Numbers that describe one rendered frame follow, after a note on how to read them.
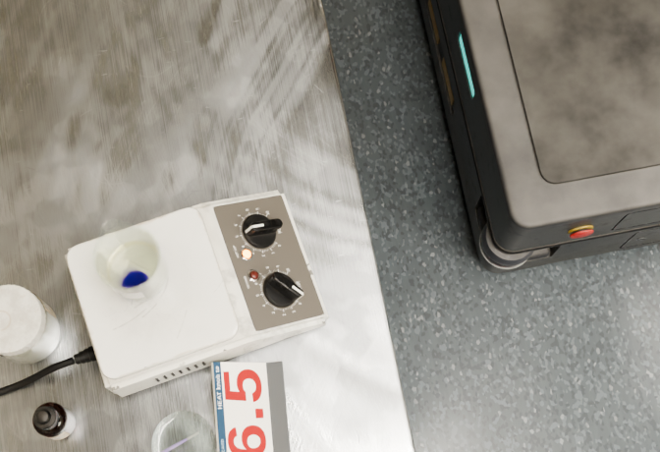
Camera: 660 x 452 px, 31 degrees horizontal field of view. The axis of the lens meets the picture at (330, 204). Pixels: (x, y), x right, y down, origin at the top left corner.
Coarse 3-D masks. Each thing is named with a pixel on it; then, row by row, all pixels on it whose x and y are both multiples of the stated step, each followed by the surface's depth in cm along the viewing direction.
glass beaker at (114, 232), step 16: (112, 224) 94; (128, 224) 94; (112, 240) 96; (128, 240) 98; (144, 240) 98; (96, 256) 94; (160, 256) 93; (96, 272) 93; (160, 272) 96; (112, 288) 96; (128, 288) 93; (144, 288) 95; (160, 288) 98
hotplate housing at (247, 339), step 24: (216, 240) 103; (240, 288) 102; (240, 312) 101; (240, 336) 101; (264, 336) 102; (288, 336) 106; (96, 360) 104; (192, 360) 101; (216, 360) 104; (120, 384) 100; (144, 384) 103
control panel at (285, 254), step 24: (216, 216) 104; (240, 216) 105; (288, 216) 108; (240, 240) 104; (288, 240) 106; (240, 264) 103; (264, 264) 104; (288, 264) 105; (312, 288) 106; (264, 312) 102; (288, 312) 103; (312, 312) 105
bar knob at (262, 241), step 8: (248, 216) 105; (256, 216) 105; (264, 216) 106; (248, 224) 105; (256, 224) 103; (264, 224) 104; (272, 224) 104; (280, 224) 105; (248, 232) 104; (256, 232) 104; (264, 232) 104; (272, 232) 105; (248, 240) 104; (256, 240) 104; (264, 240) 105; (272, 240) 105; (264, 248) 105
